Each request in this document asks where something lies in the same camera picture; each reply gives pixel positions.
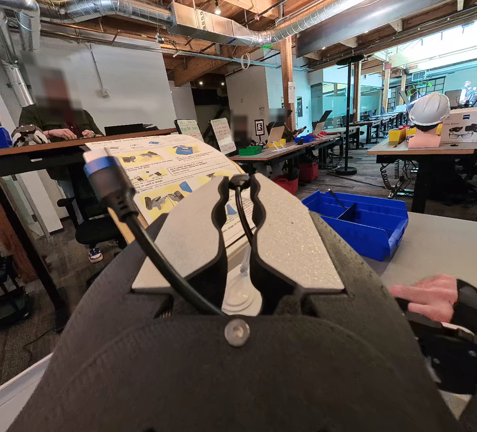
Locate black armrest office chair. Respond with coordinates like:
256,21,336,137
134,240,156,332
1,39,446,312
57,164,128,252

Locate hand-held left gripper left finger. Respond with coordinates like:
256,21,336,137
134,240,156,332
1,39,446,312
130,176,230,315

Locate white hard hat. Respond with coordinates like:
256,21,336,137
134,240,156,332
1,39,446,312
408,91,452,128

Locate yellow plastic bin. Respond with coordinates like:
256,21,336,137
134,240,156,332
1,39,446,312
388,127,417,144

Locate long grey desk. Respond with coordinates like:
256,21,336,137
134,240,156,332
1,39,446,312
228,133,341,179

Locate silver ventilation duct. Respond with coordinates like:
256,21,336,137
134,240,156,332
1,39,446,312
0,0,461,106

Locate instruction sheet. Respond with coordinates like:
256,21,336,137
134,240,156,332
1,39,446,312
85,134,258,251

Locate white product box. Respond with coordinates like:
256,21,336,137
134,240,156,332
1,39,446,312
439,107,477,144

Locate grey top desk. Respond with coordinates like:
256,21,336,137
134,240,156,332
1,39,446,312
367,139,477,213

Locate thin black cable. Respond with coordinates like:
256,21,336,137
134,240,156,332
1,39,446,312
83,148,258,316

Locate whiteboard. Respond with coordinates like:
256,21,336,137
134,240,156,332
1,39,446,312
174,119,204,143
209,118,238,156

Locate pink mannequin head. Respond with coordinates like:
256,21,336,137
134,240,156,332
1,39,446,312
407,123,443,149

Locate black and white bag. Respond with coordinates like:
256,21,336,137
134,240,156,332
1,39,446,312
10,124,50,147

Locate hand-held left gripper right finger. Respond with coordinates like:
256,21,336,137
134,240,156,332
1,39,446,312
249,173,346,316

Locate black monitor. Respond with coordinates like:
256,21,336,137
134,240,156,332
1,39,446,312
104,123,159,137

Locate wooden post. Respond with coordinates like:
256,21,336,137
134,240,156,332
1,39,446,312
279,36,297,131

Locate person's right hand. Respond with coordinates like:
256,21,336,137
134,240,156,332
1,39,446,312
389,274,460,323

